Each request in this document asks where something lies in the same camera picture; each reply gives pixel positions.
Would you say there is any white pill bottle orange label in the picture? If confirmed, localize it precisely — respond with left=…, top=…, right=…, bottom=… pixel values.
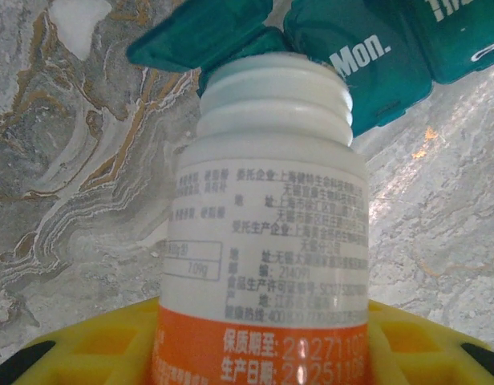
left=150, top=51, right=371, bottom=385

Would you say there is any teal weekly pill organizer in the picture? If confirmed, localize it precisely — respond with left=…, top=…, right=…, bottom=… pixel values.
left=126, top=0, right=494, bottom=132

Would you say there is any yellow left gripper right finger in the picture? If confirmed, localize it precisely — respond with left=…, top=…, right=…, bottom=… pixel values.
left=365, top=300, right=494, bottom=385

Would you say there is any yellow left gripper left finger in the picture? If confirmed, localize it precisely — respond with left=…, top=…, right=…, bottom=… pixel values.
left=0, top=297, right=160, bottom=385

